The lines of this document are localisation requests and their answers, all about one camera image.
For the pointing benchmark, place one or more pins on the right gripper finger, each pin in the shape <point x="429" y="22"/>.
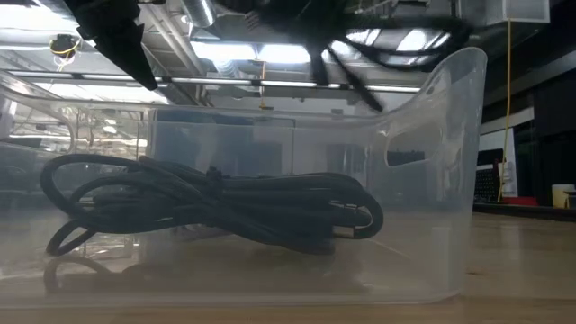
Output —
<point x="320" y="63"/>

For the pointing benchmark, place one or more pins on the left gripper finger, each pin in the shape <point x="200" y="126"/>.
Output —
<point x="130" y="54"/>

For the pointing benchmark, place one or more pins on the long ceiling light strip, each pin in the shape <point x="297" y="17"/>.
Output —
<point x="216" y="81"/>

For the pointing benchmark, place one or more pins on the white board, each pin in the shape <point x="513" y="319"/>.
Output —
<point x="492" y="144"/>

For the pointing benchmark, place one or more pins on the white ceiling box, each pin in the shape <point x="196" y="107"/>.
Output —
<point x="504" y="10"/>

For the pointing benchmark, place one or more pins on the black perforated panel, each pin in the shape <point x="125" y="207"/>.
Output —
<point x="487" y="184"/>

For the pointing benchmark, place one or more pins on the clear plastic bin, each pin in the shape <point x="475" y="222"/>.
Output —
<point x="405" y="270"/>

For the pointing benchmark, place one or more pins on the red flat object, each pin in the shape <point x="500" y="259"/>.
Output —
<point x="524" y="201"/>

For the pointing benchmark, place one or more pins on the yellow cup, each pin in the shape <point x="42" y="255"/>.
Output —
<point x="562" y="195"/>

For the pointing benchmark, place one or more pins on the silver ceiling duct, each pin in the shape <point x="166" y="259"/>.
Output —
<point x="200" y="11"/>

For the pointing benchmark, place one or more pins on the black aluminium table frame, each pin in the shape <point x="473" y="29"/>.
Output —
<point x="531" y="211"/>

